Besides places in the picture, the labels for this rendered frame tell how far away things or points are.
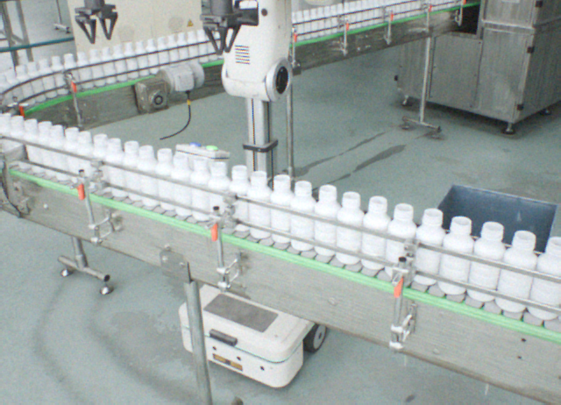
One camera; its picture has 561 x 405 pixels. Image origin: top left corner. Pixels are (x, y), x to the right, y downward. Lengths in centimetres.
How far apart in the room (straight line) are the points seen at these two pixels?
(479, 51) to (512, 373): 387
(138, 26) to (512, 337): 466
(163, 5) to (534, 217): 433
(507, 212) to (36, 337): 210
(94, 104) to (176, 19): 295
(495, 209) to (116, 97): 181
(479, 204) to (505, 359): 68
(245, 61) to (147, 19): 354
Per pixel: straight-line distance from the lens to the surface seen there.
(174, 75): 276
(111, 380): 251
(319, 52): 358
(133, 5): 535
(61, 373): 261
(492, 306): 121
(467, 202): 181
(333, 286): 129
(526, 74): 480
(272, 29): 188
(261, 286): 141
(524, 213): 179
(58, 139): 176
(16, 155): 189
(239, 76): 196
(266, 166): 209
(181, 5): 560
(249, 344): 221
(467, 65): 499
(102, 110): 277
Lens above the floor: 173
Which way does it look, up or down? 28 degrees down
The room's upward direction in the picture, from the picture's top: 2 degrees counter-clockwise
